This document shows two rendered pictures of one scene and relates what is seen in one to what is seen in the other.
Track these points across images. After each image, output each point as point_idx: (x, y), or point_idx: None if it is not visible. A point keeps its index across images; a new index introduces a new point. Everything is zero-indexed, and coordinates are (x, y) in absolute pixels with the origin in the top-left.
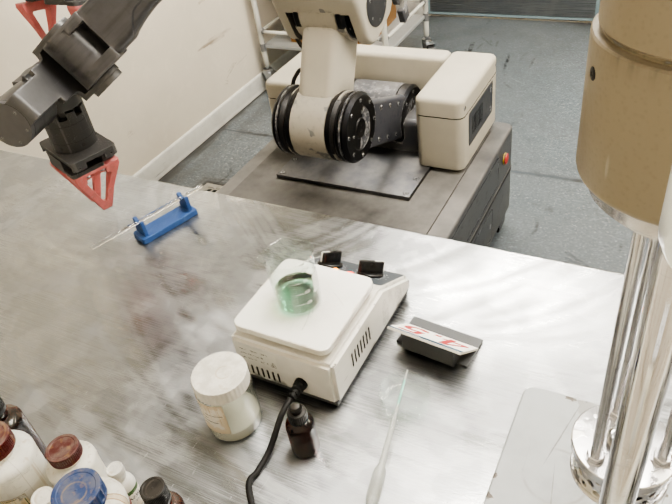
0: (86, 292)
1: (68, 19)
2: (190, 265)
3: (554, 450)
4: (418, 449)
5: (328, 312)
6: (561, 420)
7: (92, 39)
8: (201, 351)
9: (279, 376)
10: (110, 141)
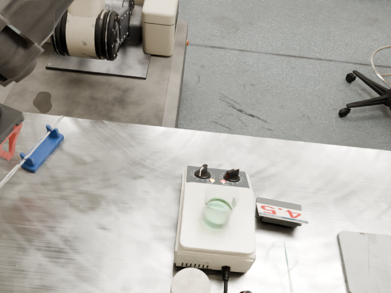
0: (6, 225)
1: None
2: (83, 184)
3: (369, 268)
4: (302, 288)
5: (239, 221)
6: (364, 248)
7: (13, 36)
8: (132, 255)
9: (208, 265)
10: (17, 110)
